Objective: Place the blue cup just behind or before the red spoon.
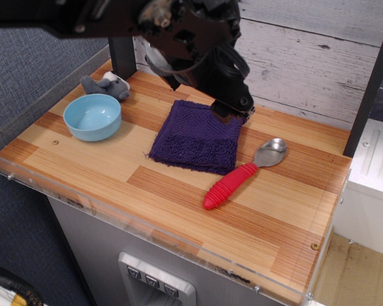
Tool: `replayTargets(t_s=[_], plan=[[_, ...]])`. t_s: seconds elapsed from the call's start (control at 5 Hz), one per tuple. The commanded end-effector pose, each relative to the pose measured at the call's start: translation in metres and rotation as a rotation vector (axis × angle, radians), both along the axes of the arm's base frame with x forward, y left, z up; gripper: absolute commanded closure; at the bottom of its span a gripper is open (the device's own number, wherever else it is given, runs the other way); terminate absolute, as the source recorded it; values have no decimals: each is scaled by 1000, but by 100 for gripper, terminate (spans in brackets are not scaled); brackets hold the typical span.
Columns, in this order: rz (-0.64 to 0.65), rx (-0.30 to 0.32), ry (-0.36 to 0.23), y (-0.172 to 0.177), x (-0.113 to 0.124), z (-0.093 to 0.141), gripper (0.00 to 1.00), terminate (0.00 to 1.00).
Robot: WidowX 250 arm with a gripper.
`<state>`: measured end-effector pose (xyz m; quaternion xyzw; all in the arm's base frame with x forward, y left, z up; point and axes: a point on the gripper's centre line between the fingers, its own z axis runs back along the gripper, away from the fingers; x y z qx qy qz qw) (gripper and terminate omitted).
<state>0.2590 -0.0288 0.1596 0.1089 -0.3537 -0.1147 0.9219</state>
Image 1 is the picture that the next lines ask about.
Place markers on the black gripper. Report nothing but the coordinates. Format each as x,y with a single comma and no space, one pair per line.
233,107

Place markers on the light blue bowl cup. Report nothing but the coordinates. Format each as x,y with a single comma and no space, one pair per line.
93,117

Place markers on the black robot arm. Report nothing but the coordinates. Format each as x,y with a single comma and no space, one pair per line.
187,42

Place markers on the purple folded towel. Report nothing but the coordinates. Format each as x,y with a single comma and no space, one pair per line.
193,138

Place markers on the clear acrylic table guard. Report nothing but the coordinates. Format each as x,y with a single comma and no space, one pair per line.
268,237

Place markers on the grey plush elephant toy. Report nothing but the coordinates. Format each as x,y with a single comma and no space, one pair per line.
110,84

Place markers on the white ribbed side unit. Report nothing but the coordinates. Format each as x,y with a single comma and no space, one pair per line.
359,214

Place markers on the grey cabinet with button panel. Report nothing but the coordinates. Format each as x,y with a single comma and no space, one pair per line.
122,268

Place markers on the red handled metal spoon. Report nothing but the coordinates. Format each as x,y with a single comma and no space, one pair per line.
268,154

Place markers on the black left frame post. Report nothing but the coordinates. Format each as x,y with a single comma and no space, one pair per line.
122,56

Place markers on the black frame post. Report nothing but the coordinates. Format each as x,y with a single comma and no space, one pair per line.
366,106
122,56

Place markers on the black right frame post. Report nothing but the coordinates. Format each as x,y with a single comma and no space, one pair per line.
366,106

